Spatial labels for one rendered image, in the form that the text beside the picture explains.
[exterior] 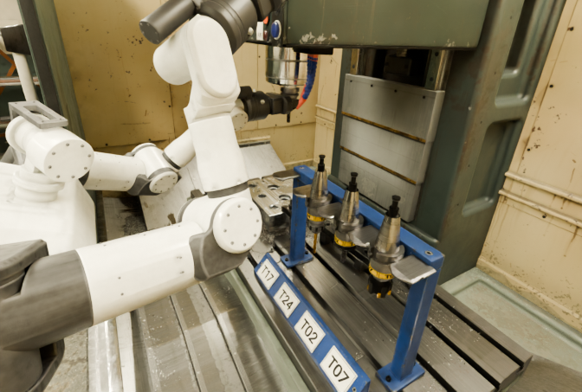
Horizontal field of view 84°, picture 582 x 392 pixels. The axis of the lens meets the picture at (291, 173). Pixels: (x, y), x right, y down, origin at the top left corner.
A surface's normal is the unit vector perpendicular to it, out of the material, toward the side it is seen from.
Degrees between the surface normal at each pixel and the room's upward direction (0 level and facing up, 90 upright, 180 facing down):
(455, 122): 90
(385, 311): 0
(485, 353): 0
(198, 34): 68
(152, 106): 90
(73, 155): 101
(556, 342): 0
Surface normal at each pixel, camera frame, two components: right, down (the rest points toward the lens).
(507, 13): 0.51, 0.37
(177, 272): 0.68, -0.05
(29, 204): 0.37, -0.91
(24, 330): 0.52, 0.05
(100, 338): 0.04, -0.91
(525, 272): -0.86, 0.18
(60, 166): 0.82, 0.42
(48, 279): 0.44, -0.67
